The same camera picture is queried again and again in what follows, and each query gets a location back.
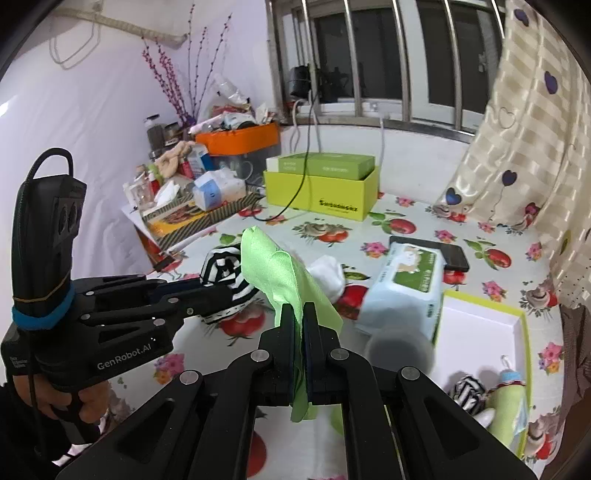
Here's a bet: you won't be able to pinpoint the beige plush headband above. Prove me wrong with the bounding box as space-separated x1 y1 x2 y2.
154 141 195 178

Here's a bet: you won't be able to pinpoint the orange box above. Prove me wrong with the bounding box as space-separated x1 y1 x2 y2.
195 122 281 155

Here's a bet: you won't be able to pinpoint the pale green flat carton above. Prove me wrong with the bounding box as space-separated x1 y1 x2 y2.
268 154 308 175

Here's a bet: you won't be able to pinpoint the patterned tray box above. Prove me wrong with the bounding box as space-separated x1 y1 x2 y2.
143 194 264 241

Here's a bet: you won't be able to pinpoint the red small cabinet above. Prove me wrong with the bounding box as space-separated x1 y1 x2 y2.
134 222 171 268

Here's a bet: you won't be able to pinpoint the floral tablecloth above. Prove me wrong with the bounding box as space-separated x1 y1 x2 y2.
106 191 568 480

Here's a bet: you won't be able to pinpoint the wet wipes pack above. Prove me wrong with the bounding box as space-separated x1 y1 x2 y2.
355 242 446 344

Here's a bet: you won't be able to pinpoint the black phone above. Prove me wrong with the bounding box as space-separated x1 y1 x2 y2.
389 235 470 273

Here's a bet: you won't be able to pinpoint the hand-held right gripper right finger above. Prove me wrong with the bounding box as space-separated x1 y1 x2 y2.
306 301 539 480

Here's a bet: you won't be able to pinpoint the white wall pipe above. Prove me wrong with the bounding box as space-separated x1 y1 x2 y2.
51 0 190 70

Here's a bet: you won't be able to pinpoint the green cardboard box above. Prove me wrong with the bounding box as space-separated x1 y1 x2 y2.
264 152 380 222

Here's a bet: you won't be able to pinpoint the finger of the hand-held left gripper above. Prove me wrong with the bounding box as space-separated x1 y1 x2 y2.
69 274 206 300
76 287 238 329

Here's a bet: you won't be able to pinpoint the barred window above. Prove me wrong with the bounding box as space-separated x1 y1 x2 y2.
265 0 509 144

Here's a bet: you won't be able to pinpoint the person's left hand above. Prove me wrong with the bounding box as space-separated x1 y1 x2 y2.
11 378 112 425

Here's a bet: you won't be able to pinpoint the black charger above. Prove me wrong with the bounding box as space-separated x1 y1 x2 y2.
288 65 315 97

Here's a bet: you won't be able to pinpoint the green white box lid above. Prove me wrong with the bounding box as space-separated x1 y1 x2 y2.
431 291 532 462

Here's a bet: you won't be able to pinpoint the pile of assorted packets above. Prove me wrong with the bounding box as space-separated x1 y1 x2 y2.
194 85 278 132

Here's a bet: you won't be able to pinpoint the black cable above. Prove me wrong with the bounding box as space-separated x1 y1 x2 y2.
256 69 324 221

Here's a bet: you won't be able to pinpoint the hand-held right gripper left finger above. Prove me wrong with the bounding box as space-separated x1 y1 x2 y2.
58 304 297 480

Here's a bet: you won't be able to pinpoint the black white striped sock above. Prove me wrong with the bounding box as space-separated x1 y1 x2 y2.
201 247 265 324
450 376 488 411

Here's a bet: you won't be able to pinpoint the white blue tissue packet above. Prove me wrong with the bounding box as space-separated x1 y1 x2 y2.
193 168 247 210

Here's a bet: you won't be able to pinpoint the person's left forearm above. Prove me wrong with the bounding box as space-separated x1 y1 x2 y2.
0 383 70 480

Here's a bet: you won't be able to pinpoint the heart print curtain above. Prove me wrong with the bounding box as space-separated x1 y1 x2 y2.
434 0 591 315

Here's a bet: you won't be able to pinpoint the light green cloth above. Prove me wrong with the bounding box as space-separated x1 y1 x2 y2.
240 226 343 423

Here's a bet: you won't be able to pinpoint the dark lidded jar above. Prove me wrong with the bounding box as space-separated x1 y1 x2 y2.
145 115 165 158

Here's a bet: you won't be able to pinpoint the white cable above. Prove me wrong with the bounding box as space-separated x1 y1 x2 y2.
290 99 305 160
369 104 387 169

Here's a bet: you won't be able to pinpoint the green rolled towel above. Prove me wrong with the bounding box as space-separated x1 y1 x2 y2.
485 383 527 448

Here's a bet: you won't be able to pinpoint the purple flower branches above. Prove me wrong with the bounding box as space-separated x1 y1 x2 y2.
141 14 232 130

